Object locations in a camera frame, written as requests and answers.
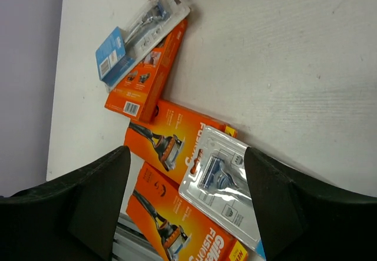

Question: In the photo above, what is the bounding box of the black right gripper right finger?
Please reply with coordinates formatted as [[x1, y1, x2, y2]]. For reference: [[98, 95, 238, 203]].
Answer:
[[244, 147, 376, 260]]

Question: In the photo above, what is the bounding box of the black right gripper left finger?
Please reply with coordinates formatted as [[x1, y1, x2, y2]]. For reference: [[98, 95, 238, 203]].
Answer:
[[1, 146, 131, 260]]

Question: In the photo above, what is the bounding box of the clear blister razor pack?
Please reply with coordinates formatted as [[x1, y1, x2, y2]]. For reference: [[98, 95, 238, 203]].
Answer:
[[178, 126, 265, 258], [95, 0, 190, 92]]

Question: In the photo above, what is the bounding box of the orange Gillette Fusion box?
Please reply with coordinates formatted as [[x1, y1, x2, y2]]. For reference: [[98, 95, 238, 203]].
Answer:
[[124, 100, 237, 184], [126, 163, 248, 260]]

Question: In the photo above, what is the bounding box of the orange Gillette Styler box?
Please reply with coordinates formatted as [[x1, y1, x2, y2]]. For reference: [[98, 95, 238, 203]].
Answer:
[[104, 19, 188, 123]]

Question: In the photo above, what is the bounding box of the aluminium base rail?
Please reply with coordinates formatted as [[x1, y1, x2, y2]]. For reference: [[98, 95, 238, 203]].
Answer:
[[111, 213, 162, 261]]

